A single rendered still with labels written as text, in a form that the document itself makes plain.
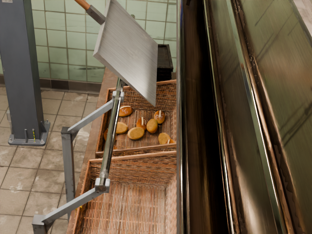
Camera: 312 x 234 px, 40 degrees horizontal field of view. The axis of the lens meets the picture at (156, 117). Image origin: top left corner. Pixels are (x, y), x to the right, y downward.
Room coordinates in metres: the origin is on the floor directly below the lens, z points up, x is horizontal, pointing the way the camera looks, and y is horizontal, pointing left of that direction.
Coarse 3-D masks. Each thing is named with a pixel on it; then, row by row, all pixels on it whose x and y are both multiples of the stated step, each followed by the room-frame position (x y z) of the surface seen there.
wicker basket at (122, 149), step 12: (156, 84) 2.05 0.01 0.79; (168, 84) 2.06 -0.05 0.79; (108, 96) 1.98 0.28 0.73; (132, 96) 2.05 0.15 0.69; (168, 96) 2.06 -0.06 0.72; (144, 108) 2.05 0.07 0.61; (156, 108) 2.05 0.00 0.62; (108, 120) 1.93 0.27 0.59; (120, 120) 1.94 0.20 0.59; (132, 120) 1.95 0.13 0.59; (168, 120) 1.99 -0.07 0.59; (144, 132) 1.86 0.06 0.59; (168, 132) 1.88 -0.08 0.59; (120, 144) 1.74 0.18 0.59; (132, 144) 1.75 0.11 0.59; (144, 144) 1.76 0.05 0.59; (156, 144) 1.77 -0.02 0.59; (168, 144) 1.52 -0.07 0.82; (96, 156) 1.50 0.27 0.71; (156, 168) 1.52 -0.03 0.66
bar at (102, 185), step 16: (112, 96) 1.39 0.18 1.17; (96, 112) 1.40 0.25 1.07; (112, 112) 1.28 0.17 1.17; (64, 128) 1.41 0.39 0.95; (80, 128) 1.39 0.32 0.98; (112, 128) 1.19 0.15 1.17; (64, 144) 1.38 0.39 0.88; (112, 144) 1.11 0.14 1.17; (64, 160) 1.38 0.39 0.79; (96, 192) 0.92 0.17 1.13; (64, 208) 0.92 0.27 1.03; (32, 224) 0.90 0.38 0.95; (48, 224) 0.92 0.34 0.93
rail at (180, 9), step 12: (180, 0) 1.77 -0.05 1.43; (180, 12) 1.66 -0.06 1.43; (180, 24) 1.55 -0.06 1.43; (180, 36) 1.45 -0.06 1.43; (180, 48) 1.36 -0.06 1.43; (180, 60) 1.28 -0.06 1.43; (180, 72) 1.20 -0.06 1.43; (180, 84) 1.13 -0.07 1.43; (180, 96) 1.07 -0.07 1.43; (180, 108) 1.01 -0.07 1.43; (180, 120) 0.96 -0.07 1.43; (180, 132) 0.90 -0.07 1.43; (180, 144) 0.85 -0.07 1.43; (180, 156) 0.81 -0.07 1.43; (180, 168) 0.77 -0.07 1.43; (180, 180) 0.73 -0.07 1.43; (180, 192) 0.69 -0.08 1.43; (180, 204) 0.66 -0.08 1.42; (180, 216) 0.62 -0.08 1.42; (180, 228) 0.59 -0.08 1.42
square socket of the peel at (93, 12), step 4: (92, 8) 1.76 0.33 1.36; (88, 12) 1.75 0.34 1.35; (92, 12) 1.75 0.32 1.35; (96, 12) 1.75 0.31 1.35; (92, 16) 1.75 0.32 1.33; (96, 16) 1.75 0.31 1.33; (100, 16) 1.75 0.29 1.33; (104, 16) 1.78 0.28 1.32; (96, 20) 1.75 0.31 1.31; (100, 20) 1.75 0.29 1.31; (104, 20) 1.75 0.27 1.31; (100, 24) 1.75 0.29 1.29
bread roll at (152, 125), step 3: (150, 120) 1.91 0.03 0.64; (153, 120) 1.90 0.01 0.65; (147, 123) 1.89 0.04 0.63; (150, 123) 1.88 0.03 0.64; (153, 123) 1.87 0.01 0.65; (156, 123) 1.88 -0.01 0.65; (147, 126) 1.86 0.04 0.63; (150, 126) 1.85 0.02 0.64; (153, 126) 1.85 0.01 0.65; (156, 126) 1.86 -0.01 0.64; (147, 129) 1.85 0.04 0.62; (150, 129) 1.83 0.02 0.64; (153, 129) 1.84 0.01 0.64; (156, 129) 1.85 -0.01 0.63; (150, 132) 1.83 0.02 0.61; (153, 132) 1.84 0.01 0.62
